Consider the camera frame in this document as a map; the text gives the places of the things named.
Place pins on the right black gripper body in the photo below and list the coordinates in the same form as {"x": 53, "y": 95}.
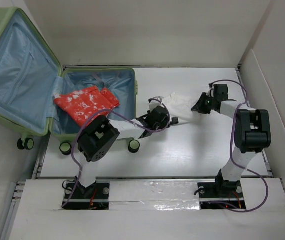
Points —
{"x": 206, "y": 104}

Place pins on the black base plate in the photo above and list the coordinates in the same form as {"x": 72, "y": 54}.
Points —
{"x": 94, "y": 197}
{"x": 219, "y": 195}

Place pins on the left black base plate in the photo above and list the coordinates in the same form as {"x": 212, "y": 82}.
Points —
{"x": 94, "y": 197}

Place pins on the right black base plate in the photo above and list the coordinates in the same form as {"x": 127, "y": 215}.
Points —
{"x": 219, "y": 195}

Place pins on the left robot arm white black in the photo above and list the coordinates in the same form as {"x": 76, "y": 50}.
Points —
{"x": 98, "y": 134}

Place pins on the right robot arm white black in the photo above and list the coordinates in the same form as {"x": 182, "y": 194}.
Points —
{"x": 250, "y": 134}

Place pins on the red white patterned cloth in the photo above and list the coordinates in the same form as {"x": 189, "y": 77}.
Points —
{"x": 83, "y": 104}

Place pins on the silver tape strip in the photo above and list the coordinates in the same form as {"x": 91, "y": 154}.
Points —
{"x": 153, "y": 195}

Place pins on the green suitcase with blue lining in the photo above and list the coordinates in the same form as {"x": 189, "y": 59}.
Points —
{"x": 30, "y": 76}

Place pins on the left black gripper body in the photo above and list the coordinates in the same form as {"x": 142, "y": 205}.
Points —
{"x": 161, "y": 125}

